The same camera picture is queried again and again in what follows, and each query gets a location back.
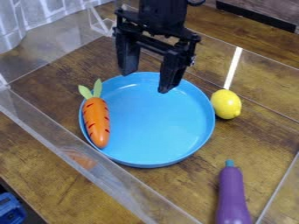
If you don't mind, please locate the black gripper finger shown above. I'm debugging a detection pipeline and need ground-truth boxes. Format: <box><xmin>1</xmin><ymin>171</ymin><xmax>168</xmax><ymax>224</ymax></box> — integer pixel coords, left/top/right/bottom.
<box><xmin>158</xmin><ymin>49</ymin><xmax>195</xmax><ymax>94</ymax></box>
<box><xmin>116</xmin><ymin>30</ymin><xmax>140</xmax><ymax>76</ymax></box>

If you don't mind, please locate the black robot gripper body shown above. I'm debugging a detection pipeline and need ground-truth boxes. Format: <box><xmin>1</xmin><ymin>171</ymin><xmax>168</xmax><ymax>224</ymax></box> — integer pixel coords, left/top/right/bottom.
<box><xmin>114</xmin><ymin>0</ymin><xmax>202</xmax><ymax>54</ymax></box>

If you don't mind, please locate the orange toy carrot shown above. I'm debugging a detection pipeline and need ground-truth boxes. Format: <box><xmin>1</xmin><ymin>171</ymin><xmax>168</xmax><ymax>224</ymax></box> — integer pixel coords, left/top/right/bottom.
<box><xmin>79</xmin><ymin>80</ymin><xmax>110</xmax><ymax>149</ymax></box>

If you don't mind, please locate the blue round tray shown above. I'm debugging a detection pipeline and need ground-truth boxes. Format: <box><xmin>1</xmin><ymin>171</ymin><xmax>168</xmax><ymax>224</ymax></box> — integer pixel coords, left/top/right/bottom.
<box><xmin>79</xmin><ymin>72</ymin><xmax>215</xmax><ymax>168</ymax></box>

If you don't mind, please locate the yellow toy lemon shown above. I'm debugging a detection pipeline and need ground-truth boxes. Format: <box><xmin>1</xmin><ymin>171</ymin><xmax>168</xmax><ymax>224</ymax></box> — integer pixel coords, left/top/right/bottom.
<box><xmin>210</xmin><ymin>89</ymin><xmax>242</xmax><ymax>119</ymax></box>

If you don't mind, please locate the dark baseboard strip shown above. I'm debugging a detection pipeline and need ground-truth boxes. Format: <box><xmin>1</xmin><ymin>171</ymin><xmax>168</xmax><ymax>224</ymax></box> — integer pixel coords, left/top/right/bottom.
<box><xmin>216</xmin><ymin>0</ymin><xmax>296</xmax><ymax>33</ymax></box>

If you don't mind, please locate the purple toy eggplant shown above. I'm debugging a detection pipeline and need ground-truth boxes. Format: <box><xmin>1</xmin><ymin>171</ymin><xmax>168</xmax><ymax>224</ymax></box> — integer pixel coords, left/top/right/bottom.
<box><xmin>216</xmin><ymin>159</ymin><xmax>252</xmax><ymax>224</ymax></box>

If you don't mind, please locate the blue plastic object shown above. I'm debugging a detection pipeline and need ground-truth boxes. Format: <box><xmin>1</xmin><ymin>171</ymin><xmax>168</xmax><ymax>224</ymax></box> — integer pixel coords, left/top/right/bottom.
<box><xmin>0</xmin><ymin>192</ymin><xmax>27</xmax><ymax>224</ymax></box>

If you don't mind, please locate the clear acrylic enclosure wall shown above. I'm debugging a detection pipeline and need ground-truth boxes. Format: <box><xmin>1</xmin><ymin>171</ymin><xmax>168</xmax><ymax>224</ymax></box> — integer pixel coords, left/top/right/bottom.
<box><xmin>0</xmin><ymin>3</ymin><xmax>299</xmax><ymax>224</ymax></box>

